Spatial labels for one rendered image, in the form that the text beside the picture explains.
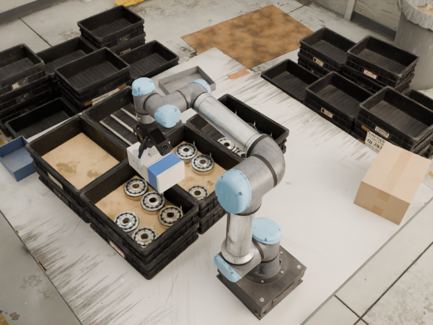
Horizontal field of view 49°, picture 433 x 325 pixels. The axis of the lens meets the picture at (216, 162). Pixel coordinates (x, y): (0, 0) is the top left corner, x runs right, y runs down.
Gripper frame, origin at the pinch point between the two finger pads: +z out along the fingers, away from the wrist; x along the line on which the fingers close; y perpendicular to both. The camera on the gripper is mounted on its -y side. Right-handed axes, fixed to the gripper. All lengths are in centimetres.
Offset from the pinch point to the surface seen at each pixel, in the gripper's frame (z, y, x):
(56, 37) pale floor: 108, 274, -80
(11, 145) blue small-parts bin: 35, 84, 30
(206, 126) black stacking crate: 28, 24, -47
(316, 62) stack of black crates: 72, 60, -184
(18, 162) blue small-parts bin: 40, 76, 31
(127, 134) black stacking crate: 27, 45, -14
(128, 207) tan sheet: 27.6, 8.1, 11.0
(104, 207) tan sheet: 27.5, 14.4, 18.8
